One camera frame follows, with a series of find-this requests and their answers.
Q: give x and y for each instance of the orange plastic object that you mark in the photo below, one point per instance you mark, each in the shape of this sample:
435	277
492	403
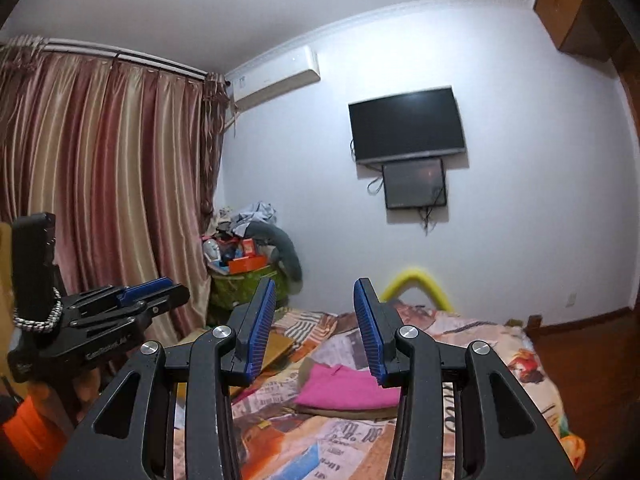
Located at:
30	430

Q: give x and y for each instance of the brown wooden wardrobe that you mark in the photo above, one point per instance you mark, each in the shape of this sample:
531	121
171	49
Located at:
575	0

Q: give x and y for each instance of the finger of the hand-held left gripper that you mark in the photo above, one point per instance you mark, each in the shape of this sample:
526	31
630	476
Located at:
145	290
160	300

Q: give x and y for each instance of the grey-blue crumpled cloth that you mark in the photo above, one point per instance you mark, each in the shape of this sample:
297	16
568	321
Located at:
255	215

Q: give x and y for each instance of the striped pink beige curtain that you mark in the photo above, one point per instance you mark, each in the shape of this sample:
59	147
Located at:
100	185

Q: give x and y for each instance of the black wall television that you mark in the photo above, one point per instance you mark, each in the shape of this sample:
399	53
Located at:
407	125

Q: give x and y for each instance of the printed blanket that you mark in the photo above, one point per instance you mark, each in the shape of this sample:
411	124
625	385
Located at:
475	360

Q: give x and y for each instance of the white air conditioner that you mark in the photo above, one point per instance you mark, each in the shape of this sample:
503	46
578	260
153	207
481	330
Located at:
275	77

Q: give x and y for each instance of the khaki pants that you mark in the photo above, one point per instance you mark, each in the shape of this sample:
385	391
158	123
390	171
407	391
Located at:
350	412

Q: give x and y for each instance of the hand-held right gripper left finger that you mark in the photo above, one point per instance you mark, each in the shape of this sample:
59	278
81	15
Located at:
265	320

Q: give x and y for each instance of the white wall outlet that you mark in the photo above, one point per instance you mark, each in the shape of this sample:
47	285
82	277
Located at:
570	300

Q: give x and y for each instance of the orange box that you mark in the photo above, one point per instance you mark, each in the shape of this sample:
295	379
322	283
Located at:
247	264

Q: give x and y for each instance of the yellow foam tube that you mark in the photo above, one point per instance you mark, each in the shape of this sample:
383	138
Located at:
415	277

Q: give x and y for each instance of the pink pants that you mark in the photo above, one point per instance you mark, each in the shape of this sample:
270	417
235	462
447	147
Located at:
340	390

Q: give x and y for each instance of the wooden bedpost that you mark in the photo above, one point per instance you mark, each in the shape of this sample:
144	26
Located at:
525	321

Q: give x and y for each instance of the small black wall monitor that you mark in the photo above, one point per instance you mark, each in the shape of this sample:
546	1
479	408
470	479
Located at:
414	182

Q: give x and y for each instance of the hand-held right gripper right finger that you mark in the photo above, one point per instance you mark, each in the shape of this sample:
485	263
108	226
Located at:
365	325

